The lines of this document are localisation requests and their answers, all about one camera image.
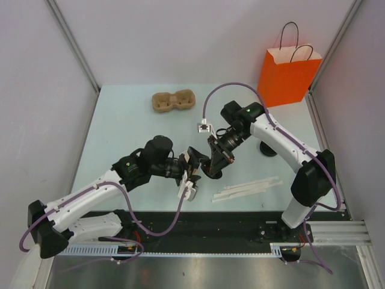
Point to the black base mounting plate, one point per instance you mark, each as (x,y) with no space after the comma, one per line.
(220,233)

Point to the aluminium frame rail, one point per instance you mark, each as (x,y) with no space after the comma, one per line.
(338,233)

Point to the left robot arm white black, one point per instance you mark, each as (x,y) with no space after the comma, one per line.
(55,225)

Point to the brown pulp cup carrier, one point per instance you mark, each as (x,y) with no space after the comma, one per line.
(182,100)

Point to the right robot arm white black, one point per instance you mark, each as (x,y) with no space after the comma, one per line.
(315,171)

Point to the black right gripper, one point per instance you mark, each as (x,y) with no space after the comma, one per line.
(223,156)

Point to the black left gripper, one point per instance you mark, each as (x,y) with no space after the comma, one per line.
(195,155)

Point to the orange paper bag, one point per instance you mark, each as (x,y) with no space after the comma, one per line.
(287,73)

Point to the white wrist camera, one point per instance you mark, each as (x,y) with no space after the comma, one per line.
(205,127)
(188,186)

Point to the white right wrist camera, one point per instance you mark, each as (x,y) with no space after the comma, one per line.
(205,127)

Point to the white slotted cable duct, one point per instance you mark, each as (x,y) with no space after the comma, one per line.
(120,250)

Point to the black plastic cup lid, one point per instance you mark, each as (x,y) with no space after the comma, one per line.
(208,171)

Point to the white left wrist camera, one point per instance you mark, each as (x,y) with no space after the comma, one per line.
(188,186)

